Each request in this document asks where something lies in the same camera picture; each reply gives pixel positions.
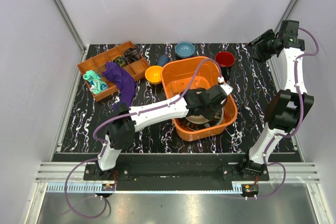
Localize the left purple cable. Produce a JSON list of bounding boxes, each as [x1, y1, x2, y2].
[[64, 58, 224, 219]]

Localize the purple cloth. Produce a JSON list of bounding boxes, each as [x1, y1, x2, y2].
[[102, 62, 136, 109]]

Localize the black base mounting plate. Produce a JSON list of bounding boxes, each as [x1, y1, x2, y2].
[[83, 153, 269, 192]]

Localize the teal blue ceramic bowl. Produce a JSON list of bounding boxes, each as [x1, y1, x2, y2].
[[175, 42, 195, 59]]

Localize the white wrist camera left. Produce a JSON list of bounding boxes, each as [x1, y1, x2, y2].
[[217, 77, 233, 97]]

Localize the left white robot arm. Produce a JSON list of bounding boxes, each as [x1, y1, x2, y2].
[[95, 83, 233, 180]]

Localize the mint green sock bundle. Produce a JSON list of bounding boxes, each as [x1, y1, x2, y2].
[[83, 70, 108, 95]]

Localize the orange compartment organizer tray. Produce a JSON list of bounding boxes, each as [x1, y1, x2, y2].
[[78, 41, 150, 102]]

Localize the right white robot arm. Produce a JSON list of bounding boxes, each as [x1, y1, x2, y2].
[[237, 20, 314, 180]]

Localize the black striped cream plate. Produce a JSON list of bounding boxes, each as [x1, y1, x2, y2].
[[179, 109, 224, 131]]

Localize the orange plastic dish bin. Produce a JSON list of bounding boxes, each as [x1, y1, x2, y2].
[[161, 56, 238, 142]]

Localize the yellow orange small bowl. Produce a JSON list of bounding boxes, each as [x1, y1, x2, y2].
[[145, 66, 163, 84]]

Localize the dark blue small cup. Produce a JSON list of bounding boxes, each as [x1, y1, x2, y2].
[[156, 55, 170, 67]]

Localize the aluminium frame rail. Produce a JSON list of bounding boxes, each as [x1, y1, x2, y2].
[[38, 0, 87, 51]]

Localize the black skull mug red inside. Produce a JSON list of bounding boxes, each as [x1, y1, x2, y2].
[[215, 51, 235, 82]]

